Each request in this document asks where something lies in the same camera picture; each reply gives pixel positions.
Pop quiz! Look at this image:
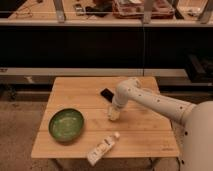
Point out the white plastic bottle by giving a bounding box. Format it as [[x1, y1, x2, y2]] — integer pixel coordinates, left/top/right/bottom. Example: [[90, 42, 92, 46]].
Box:
[[86, 132, 120, 166]]

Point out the wooden table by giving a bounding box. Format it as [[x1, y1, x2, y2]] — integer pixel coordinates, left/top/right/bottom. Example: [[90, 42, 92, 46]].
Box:
[[31, 77, 179, 159]]

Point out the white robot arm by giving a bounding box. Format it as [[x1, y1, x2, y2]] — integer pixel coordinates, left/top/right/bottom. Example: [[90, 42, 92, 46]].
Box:
[[112, 78, 213, 171]]

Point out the red tray on shelf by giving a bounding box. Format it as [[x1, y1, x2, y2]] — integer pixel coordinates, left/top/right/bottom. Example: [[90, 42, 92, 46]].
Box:
[[112, 0, 175, 19]]

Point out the black equipment at right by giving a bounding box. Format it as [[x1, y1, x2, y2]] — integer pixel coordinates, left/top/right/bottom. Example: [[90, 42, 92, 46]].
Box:
[[185, 54, 213, 83]]

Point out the green bowl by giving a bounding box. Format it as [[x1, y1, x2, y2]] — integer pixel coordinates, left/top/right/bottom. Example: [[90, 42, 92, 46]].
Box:
[[48, 108, 84, 143]]

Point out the white sponge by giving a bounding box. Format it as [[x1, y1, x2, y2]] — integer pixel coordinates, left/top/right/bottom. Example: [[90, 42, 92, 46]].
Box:
[[108, 106, 120, 121]]

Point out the black phone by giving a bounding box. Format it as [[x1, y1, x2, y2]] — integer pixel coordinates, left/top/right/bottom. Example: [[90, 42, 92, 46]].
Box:
[[100, 88, 114, 102]]

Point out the black device on shelf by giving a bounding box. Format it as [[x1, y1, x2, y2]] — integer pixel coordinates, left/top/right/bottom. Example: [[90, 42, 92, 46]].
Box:
[[85, 3, 112, 17]]

